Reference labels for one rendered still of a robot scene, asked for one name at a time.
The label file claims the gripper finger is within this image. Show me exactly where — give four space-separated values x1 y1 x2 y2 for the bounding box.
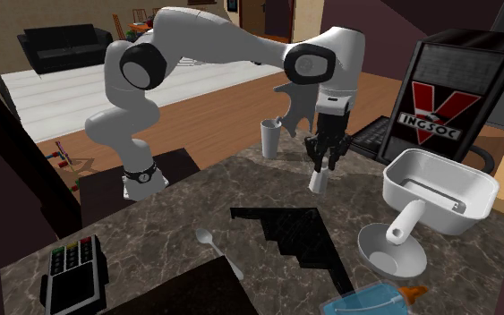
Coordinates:
303 134 328 169
328 133 353 172

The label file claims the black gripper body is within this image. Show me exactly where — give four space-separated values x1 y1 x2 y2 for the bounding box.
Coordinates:
318 112 350 143

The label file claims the small white bottle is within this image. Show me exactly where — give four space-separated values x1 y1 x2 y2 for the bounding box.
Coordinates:
308 157 331 195

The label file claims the tall white cup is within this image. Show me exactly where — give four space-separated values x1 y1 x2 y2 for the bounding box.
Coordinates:
260 117 284 160

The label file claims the white rectangular tub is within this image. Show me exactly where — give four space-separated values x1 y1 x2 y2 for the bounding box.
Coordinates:
381 148 500 237

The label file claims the brown door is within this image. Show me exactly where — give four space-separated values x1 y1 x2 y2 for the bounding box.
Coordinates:
238 0 296 44

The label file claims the black laptop with red emblem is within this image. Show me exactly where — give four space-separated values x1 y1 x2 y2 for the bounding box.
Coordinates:
348 27 504 165

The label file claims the grey spoon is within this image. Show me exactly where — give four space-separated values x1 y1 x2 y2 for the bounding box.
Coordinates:
194 227 245 281

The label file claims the blue bottle with orange cap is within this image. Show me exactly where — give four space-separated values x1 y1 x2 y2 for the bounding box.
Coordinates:
320 281 430 315

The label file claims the dining table with wooden chairs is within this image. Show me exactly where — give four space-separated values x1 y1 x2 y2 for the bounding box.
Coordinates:
111 7 162 42

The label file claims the dark robot stand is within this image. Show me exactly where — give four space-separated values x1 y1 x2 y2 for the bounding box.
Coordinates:
79 148 201 228

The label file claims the colourful toy on floor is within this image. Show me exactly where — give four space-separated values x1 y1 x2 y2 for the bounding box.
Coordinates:
44 139 83 193

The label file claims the white rug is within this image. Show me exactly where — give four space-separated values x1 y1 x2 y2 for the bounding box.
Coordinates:
0 56 284 144

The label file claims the black sofa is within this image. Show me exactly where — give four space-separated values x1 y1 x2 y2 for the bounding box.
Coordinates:
16 23 115 76

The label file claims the black card payment terminal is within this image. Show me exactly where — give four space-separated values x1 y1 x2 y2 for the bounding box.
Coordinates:
38 234 110 315

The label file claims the white pan with handle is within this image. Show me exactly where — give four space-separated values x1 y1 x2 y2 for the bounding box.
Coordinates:
356 199 430 281

